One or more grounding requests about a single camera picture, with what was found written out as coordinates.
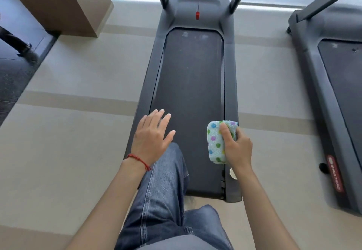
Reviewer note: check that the person's left hand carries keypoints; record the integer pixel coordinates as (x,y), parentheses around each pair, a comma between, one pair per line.
(149,142)

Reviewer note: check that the person's left thumb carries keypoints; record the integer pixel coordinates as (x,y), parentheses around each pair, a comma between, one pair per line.
(169,137)

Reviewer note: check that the dark grey treadmill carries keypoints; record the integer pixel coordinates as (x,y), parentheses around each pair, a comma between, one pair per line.
(192,88)

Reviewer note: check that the person's right forearm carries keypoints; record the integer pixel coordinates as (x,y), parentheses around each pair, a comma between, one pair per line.
(263,210)

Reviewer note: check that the polka dot cleaning cloth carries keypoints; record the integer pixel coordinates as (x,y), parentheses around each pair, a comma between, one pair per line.
(215,142)

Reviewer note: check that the person's grey shirt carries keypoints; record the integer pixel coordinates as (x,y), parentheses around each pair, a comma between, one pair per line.
(181,242)

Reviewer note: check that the person's left little finger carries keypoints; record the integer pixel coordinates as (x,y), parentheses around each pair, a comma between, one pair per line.
(142,122)

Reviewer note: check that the person's right thumb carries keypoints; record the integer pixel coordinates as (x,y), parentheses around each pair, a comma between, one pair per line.
(225,134)

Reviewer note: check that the person's left forearm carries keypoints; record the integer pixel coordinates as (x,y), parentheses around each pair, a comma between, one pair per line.
(110,207)

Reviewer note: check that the person's left middle finger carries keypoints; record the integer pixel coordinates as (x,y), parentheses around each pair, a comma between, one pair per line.
(159,117)

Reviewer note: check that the person's blue jeans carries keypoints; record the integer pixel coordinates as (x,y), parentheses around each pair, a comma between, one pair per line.
(166,201)

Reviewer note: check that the person's right hand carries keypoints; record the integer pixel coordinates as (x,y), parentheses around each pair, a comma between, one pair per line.
(239,148)

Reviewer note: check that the grey treadmill with red label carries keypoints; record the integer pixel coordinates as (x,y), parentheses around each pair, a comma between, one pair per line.
(331,88)

